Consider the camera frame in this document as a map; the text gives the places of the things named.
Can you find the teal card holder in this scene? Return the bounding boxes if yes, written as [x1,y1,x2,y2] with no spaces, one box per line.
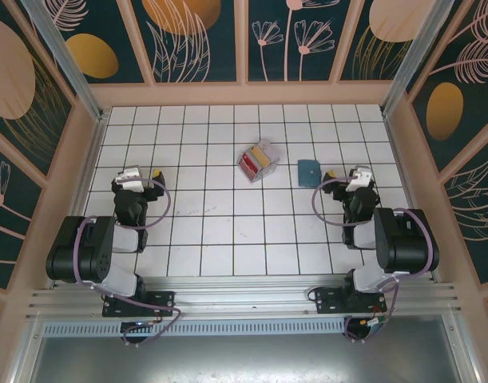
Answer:
[297,159,323,188]

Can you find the clear acrylic card box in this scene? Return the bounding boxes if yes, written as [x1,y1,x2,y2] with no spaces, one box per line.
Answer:
[236,137,280,184]

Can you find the yellow card stack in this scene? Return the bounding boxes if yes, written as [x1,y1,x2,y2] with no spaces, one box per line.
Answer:
[251,145,273,168]

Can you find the red card stack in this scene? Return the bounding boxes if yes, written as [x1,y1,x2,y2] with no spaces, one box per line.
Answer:
[239,153,263,179]

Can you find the grey metal sheet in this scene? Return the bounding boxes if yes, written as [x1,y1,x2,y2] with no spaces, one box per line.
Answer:
[26,334,474,383]

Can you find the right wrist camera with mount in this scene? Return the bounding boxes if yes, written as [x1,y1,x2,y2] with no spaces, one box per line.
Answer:
[345,167,374,192]

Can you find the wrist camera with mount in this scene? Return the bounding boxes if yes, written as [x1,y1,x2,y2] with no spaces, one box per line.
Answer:
[114,165,144,191]
[345,167,374,192]

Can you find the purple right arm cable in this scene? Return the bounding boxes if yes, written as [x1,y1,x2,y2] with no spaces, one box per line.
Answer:
[311,177,438,344]

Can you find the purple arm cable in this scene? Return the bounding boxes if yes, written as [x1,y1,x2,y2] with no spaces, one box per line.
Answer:
[311,177,438,344]
[76,177,183,346]

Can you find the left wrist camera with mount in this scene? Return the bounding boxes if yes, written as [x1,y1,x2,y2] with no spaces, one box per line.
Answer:
[114,165,144,191]

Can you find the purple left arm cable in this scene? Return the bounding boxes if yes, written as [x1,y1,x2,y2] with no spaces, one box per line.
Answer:
[76,177,183,346]

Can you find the aluminium side rail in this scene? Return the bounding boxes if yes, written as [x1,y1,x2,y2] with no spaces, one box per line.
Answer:
[50,115,109,288]

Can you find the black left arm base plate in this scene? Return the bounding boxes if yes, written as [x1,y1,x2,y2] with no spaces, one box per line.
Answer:
[102,290,177,318]

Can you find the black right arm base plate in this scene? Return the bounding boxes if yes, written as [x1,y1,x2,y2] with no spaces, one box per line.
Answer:
[314,287,388,316]

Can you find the black round cable port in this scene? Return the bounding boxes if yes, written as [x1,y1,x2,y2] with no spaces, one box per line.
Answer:
[120,318,157,347]
[344,314,388,343]

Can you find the aluminium corner post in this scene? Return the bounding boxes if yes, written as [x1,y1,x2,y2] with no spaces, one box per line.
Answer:
[20,0,109,120]
[381,0,456,116]

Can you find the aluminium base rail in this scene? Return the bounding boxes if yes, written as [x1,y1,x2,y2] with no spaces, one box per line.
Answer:
[26,274,464,320]

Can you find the slotted grey cable duct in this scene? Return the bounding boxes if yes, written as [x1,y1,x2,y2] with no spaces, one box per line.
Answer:
[42,318,351,337]

